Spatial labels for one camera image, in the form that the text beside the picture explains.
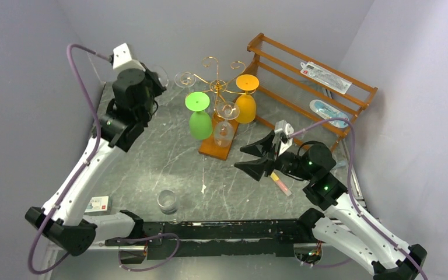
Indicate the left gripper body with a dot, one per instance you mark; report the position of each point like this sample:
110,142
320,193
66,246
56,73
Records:
156,88

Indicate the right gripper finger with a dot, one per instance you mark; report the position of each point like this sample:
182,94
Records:
261,147
256,169

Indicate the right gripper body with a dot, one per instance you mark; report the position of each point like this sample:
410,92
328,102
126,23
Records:
271,155

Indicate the clear wine glass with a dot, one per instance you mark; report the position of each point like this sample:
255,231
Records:
169,205
185,79
223,130
161,75

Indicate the orange plastic wine glass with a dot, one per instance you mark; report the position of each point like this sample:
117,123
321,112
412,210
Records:
246,102

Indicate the green plastic wine glass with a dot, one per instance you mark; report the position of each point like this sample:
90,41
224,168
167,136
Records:
200,123

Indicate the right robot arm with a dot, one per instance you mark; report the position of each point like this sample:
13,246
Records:
336,217

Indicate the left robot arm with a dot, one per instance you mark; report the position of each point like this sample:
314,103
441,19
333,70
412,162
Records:
62,218

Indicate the gold wine glass rack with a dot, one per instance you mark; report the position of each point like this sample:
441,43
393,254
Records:
212,119

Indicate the wooden shelf rack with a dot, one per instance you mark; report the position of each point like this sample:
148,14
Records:
284,93

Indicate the yellow pink highlighter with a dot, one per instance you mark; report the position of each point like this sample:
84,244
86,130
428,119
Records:
280,184

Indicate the blue blister pack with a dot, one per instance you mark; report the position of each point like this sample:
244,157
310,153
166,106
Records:
326,111

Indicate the white packaged item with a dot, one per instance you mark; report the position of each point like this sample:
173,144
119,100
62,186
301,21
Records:
325,77

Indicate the small white red box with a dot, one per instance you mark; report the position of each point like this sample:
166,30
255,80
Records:
99,206

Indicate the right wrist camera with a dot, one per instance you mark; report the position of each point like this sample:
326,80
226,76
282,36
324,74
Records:
283,131

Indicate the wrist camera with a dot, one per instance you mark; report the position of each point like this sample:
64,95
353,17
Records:
124,58
283,131

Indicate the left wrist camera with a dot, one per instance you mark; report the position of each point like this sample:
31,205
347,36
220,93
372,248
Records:
124,58

